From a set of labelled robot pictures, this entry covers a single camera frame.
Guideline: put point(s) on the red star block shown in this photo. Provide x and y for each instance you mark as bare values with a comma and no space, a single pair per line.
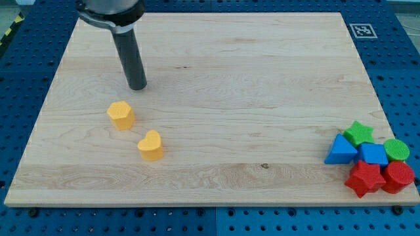
365,178

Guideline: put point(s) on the green cylinder block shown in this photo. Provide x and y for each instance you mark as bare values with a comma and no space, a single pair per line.
396,150

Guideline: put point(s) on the white fiducial marker tag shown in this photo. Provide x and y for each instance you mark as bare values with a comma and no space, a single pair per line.
363,31

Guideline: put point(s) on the green star block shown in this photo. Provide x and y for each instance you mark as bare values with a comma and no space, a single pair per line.
359,134

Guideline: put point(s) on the red cylinder block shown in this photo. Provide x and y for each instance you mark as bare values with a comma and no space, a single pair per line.
398,175

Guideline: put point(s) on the blue cube block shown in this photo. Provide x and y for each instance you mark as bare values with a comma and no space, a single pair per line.
372,154

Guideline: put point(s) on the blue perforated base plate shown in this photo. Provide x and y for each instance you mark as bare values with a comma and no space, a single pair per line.
30,62

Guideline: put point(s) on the yellow heart block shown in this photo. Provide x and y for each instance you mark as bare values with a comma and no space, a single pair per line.
151,147

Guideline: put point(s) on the yellow hexagon block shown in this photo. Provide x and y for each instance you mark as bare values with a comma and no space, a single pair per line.
121,115

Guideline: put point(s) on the wooden board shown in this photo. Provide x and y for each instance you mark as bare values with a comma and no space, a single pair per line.
247,107

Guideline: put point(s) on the blue triangle block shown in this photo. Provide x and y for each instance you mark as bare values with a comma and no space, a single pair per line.
340,152

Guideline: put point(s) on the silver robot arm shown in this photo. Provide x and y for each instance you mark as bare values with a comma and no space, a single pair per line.
119,17

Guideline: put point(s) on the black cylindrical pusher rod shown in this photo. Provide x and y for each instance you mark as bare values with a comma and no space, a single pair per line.
129,55

